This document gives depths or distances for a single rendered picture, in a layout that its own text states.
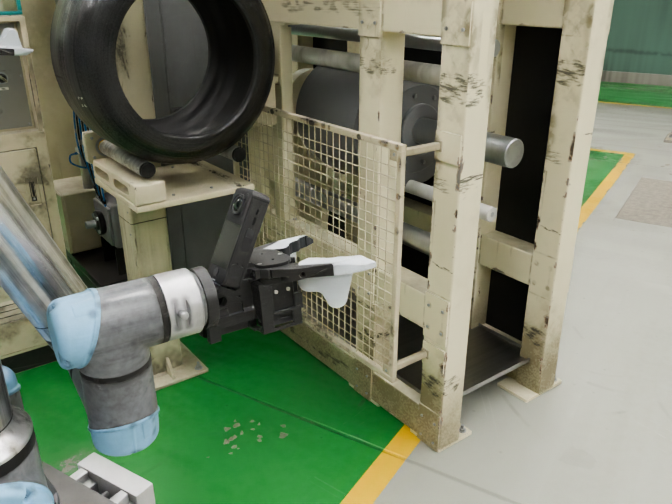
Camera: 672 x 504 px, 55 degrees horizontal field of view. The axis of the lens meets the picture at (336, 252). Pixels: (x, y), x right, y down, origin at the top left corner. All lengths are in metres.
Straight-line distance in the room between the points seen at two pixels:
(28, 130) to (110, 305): 1.82
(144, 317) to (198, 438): 1.55
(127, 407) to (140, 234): 1.58
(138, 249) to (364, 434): 0.98
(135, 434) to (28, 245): 0.24
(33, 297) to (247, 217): 0.26
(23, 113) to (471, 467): 1.88
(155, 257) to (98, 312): 1.65
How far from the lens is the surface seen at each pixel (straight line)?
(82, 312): 0.69
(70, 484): 1.04
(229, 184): 1.98
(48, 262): 0.79
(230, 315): 0.75
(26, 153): 2.46
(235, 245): 0.73
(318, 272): 0.74
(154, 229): 2.29
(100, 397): 0.73
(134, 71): 2.17
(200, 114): 2.13
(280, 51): 2.34
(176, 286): 0.71
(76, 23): 1.74
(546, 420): 2.36
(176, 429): 2.28
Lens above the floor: 1.38
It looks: 23 degrees down
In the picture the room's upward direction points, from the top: straight up
